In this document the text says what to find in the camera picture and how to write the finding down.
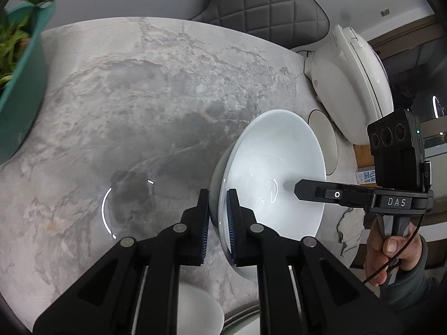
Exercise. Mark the white rice cooker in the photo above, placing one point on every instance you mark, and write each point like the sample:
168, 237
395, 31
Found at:
350, 81

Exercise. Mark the teal rimmed plate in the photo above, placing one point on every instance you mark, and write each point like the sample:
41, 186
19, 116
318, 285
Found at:
244, 323

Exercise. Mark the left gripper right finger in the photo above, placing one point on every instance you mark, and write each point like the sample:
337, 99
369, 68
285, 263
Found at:
302, 287

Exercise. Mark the black camera box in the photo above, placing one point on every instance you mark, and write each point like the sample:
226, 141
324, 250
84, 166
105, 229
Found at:
398, 151

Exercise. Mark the grey quilted chair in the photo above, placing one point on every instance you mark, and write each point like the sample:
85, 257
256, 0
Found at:
287, 23

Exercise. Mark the person's right hand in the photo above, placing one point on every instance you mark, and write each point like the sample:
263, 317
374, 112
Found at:
380, 250

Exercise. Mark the large white bowl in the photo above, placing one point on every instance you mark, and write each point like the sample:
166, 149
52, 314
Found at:
273, 153

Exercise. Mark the medium white bowl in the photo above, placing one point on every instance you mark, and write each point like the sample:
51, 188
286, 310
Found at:
198, 312

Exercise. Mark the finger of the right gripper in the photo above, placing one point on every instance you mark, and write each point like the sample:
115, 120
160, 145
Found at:
305, 190

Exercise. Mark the small gold-rimmed patterned bowl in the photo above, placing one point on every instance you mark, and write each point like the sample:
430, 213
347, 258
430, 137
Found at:
325, 134

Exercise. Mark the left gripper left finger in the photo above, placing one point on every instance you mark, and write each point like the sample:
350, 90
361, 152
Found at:
133, 288

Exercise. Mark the green leafy vegetables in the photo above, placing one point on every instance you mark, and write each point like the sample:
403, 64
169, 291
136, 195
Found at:
15, 36

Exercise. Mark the teal plastic basin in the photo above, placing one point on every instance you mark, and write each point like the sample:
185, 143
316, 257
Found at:
22, 97

